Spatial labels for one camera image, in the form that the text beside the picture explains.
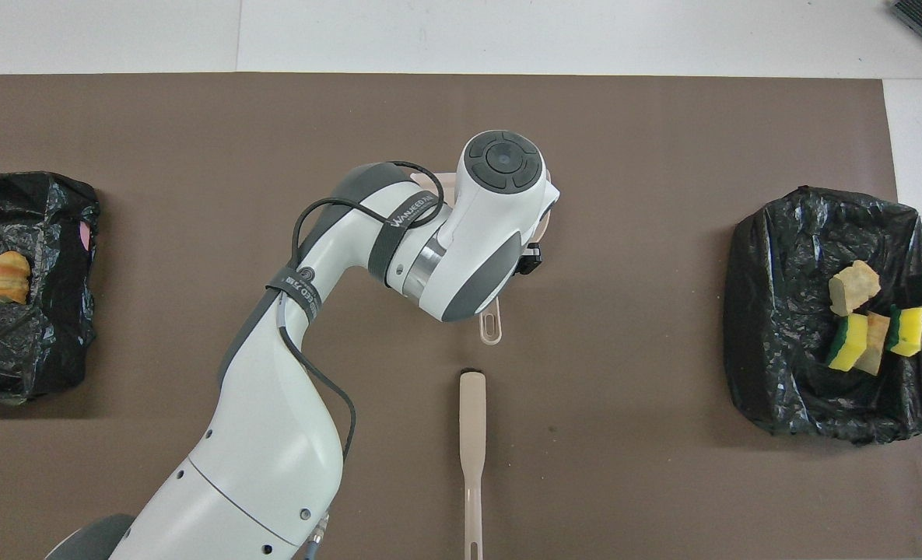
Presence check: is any green and yellow sponge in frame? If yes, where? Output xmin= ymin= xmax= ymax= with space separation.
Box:
xmin=889 ymin=306 xmax=922 ymax=358

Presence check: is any beige plastic dustpan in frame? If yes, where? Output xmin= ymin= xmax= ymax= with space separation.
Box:
xmin=436 ymin=170 xmax=561 ymax=346

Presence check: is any yellow sponge with green back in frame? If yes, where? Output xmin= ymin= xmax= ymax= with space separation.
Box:
xmin=825 ymin=313 xmax=869 ymax=371

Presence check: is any beige brush with black bristles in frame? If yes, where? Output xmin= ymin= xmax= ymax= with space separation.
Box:
xmin=459 ymin=369 xmax=488 ymax=560

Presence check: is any small striped croissant piece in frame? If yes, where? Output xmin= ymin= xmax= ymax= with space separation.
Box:
xmin=0 ymin=250 xmax=32 ymax=306

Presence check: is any black bag lined bin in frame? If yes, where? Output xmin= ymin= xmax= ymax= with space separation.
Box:
xmin=723 ymin=186 xmax=922 ymax=446

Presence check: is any black bag bin pink spot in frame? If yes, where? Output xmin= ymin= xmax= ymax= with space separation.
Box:
xmin=0 ymin=172 xmax=101 ymax=405

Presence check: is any brown table mat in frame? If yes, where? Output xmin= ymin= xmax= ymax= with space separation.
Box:
xmin=0 ymin=73 xmax=922 ymax=560

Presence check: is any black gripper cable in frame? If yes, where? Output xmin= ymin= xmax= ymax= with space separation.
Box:
xmin=276 ymin=160 xmax=447 ymax=469

